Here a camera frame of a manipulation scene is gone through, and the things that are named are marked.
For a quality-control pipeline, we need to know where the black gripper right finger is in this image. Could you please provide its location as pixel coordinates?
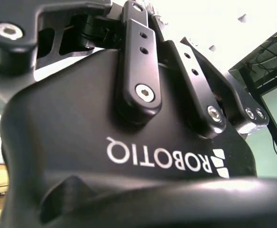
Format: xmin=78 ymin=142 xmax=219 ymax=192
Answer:
xmin=149 ymin=14 xmax=270 ymax=140

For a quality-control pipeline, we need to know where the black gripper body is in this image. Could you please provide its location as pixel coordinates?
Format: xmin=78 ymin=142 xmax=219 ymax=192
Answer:
xmin=0 ymin=47 xmax=259 ymax=228

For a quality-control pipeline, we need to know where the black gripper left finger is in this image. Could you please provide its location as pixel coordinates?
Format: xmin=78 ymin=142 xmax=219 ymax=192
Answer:
xmin=0 ymin=0 xmax=163 ymax=124

